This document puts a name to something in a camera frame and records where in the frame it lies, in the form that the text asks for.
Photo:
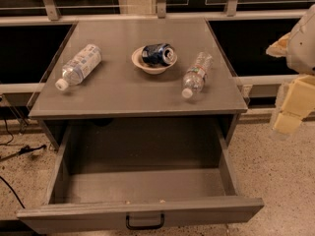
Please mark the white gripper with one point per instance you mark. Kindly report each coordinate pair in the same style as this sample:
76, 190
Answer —
303, 48

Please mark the clear water bottle red label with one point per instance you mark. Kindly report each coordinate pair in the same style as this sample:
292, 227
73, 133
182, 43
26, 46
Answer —
194, 80

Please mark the grey cabinet with top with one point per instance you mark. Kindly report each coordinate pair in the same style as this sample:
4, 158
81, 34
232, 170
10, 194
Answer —
117, 88

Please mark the grey open top drawer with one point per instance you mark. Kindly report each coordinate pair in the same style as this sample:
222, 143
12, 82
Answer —
178, 166

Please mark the white labelled water bottle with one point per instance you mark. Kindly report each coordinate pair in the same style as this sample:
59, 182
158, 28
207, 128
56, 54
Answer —
79, 67

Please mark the crushed blue soda can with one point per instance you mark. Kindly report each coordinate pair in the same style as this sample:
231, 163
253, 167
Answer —
158, 54

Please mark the white ceramic bowl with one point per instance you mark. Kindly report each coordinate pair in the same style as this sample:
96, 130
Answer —
152, 70

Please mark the black drawer handle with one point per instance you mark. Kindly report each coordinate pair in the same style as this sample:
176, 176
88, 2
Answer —
144, 222

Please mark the metal railing frame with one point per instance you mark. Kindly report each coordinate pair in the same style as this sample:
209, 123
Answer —
34, 13

